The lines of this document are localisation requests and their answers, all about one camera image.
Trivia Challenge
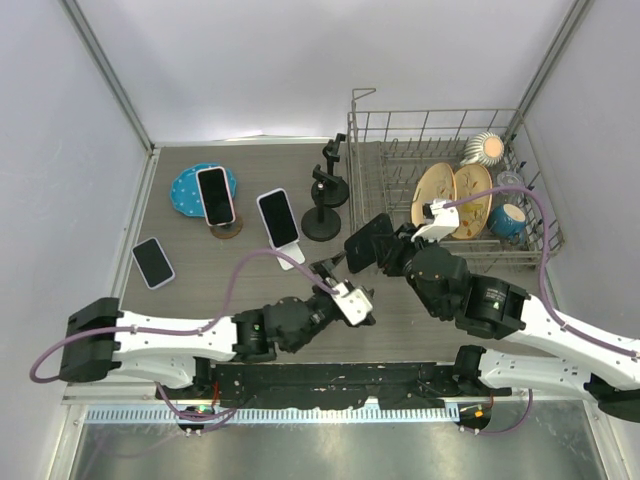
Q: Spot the white cable duct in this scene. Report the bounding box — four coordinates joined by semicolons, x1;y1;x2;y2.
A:
84;403;459;425

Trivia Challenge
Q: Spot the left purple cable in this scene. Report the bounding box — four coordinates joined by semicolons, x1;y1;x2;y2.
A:
29;248;341;385

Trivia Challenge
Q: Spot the blue mug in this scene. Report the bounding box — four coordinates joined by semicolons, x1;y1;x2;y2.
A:
487;203;526;241

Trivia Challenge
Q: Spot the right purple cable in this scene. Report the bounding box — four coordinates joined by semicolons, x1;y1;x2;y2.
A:
444;185;640;359

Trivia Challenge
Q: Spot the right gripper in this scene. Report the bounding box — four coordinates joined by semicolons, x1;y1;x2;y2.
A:
371;222;444;318

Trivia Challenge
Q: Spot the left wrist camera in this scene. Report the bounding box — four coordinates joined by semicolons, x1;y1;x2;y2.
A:
331;282;375;327

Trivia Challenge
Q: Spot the white folding phone stand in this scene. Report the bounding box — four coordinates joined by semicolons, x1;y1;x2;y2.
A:
270;239;306;271

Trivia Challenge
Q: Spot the pink case phone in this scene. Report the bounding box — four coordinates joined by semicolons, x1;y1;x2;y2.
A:
196;166;236;227

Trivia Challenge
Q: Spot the purple cable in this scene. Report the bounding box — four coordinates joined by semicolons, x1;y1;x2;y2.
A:
29;248;341;385
444;185;640;359

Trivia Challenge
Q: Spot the left yellow bird plate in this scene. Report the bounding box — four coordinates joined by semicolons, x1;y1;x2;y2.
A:
410;162;457;226

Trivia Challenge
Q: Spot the yellow bird plate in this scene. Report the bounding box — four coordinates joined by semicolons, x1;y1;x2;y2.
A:
410;162;457;226
451;164;493;240

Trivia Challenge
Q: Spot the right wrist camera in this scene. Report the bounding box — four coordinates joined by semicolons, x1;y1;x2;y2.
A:
411;199;460;243

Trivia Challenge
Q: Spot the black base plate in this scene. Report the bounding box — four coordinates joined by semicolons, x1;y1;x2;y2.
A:
164;360;511;410

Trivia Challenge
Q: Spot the round wooden phone stand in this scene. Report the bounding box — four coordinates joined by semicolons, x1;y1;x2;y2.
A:
209;215;244;240

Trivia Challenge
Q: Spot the metal dish rack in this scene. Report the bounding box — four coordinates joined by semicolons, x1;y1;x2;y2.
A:
348;87;565;271

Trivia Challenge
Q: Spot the lilac case phone on white stand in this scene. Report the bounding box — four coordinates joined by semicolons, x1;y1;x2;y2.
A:
256;188;300;249

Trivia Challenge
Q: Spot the right yellow bird plate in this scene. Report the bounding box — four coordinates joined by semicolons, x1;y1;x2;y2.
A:
451;164;493;240

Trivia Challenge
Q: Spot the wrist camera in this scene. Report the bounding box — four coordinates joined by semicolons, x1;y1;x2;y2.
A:
411;199;460;243
331;282;375;327

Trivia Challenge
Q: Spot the black stand front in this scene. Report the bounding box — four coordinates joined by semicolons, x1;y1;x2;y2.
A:
301;164;341;242

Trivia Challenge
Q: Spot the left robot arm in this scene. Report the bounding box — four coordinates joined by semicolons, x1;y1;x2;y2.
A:
59;255;375;399

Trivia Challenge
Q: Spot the blue dotted plate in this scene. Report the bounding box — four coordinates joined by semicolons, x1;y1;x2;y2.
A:
169;163;237;220

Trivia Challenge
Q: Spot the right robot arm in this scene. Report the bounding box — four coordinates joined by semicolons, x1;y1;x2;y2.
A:
372;227;639;422

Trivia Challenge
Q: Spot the black stand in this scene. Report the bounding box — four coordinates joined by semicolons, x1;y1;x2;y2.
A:
322;133;349;208
301;164;341;242

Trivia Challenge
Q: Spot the white ribbed cup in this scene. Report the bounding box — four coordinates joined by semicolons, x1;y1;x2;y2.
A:
460;131;505;167

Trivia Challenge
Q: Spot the clear glass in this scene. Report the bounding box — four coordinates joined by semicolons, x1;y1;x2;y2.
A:
496;171;524;205

